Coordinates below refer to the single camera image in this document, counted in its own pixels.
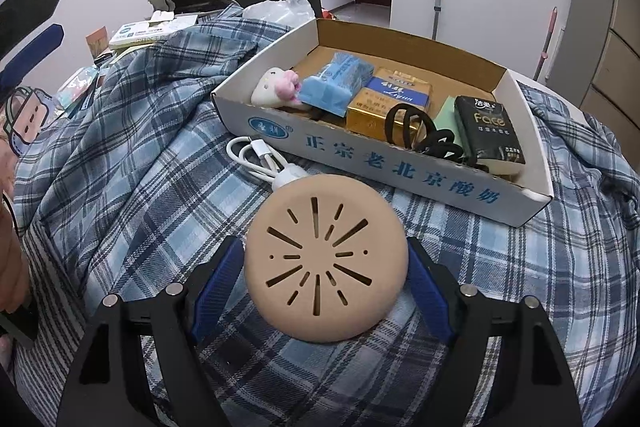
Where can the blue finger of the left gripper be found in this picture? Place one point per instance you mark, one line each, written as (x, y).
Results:
(18, 18)
(31, 55)

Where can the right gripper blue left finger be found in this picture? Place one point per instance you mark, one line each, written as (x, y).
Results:
(211, 286)

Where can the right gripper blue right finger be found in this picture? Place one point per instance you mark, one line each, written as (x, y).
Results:
(434, 290)

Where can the tan round perforated pad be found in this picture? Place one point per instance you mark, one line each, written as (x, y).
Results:
(325, 259)

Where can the black face tissue pack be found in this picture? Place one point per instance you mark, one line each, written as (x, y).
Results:
(487, 136)

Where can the green foam sheet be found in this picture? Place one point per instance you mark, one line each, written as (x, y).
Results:
(447, 120)

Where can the gold blue cigarette pack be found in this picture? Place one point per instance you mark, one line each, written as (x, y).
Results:
(373, 108)

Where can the pink white plush hair band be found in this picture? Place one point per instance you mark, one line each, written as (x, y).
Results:
(279, 88)

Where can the blue tissue packet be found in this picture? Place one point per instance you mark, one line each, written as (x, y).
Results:
(336, 84)

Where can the person left hand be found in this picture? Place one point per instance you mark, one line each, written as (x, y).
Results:
(13, 263)

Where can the colourful snack packet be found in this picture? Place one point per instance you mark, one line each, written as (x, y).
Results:
(75, 86)

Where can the brown small carton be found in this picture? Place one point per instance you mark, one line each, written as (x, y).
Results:
(97, 42)

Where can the white blue flat box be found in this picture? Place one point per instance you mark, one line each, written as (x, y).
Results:
(136, 34)

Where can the blue plaid cloth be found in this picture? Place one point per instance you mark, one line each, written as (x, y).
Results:
(135, 191)

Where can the grey folded bag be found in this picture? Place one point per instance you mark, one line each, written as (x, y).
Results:
(179, 7)

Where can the white cardboard tray box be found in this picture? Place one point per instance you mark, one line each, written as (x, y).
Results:
(450, 71)

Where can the clear plastic bag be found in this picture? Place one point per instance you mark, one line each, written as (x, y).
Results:
(291, 13)

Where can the gold refrigerator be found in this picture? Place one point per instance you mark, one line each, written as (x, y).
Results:
(596, 66)

